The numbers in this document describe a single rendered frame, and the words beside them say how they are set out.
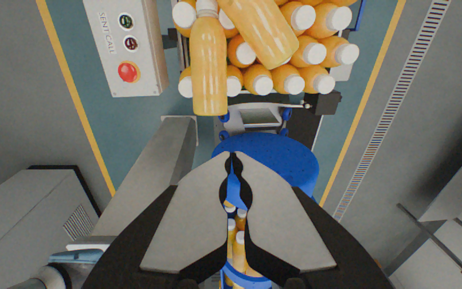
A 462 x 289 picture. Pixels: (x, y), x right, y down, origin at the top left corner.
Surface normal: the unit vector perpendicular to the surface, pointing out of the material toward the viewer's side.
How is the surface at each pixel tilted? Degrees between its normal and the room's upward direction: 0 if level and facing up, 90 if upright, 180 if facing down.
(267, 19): 5
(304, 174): 90
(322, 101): 0
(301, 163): 90
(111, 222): 90
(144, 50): 0
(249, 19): 25
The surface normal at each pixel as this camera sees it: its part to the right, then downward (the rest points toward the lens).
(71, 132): 0.07, 0.51
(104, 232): 0.04, -0.86
